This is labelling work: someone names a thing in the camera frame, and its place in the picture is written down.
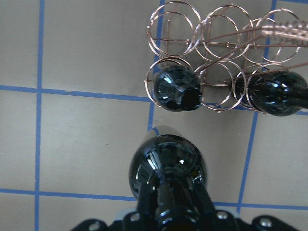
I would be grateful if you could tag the dark wine bottle in basket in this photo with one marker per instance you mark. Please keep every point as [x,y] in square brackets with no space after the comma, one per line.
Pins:
[177,88]

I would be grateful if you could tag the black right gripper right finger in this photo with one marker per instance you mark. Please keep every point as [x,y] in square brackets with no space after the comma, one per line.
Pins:
[203,201]

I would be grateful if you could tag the copper wire wine basket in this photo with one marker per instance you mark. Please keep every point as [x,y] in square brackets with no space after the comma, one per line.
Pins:
[225,45]

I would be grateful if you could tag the dark glass wine bottle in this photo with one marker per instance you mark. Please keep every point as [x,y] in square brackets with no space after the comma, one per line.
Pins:
[172,165]

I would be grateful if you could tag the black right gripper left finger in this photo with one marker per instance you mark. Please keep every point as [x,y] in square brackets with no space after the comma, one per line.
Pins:
[146,200]

